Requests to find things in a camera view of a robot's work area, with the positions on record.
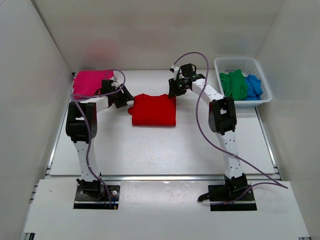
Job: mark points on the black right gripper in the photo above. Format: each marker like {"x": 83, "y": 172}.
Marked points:
{"x": 173, "y": 91}

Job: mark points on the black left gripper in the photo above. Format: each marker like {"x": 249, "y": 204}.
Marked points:
{"x": 125, "y": 97}

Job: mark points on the red t-shirt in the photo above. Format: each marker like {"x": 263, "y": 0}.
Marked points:
{"x": 153, "y": 111}

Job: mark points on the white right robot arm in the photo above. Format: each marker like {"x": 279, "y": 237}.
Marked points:
{"x": 222, "y": 121}

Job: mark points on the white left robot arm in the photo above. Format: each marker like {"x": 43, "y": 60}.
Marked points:
{"x": 82, "y": 128}

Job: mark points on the folded pink t-shirt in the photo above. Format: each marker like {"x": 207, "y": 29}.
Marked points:
{"x": 87, "y": 82}

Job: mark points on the crumpled green t-shirt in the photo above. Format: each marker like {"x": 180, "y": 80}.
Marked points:
{"x": 234, "y": 85}

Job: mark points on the white plastic mesh basket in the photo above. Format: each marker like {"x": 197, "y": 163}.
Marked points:
{"x": 248, "y": 66}

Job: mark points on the crumpled blue t-shirt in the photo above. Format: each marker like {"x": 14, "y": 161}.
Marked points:
{"x": 254, "y": 90}

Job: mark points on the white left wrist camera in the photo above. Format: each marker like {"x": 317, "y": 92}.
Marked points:
{"x": 115, "y": 84}

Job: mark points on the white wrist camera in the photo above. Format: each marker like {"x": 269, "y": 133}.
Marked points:
{"x": 174, "y": 68}
{"x": 115, "y": 84}

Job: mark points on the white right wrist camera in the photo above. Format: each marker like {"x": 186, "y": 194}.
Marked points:
{"x": 174, "y": 68}

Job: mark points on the aluminium table edge rail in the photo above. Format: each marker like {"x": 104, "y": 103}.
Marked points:
{"x": 250, "y": 177}

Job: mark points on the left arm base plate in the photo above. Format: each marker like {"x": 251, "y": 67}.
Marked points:
{"x": 100, "y": 201}

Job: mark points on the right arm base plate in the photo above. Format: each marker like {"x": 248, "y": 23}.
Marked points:
{"x": 221, "y": 199}

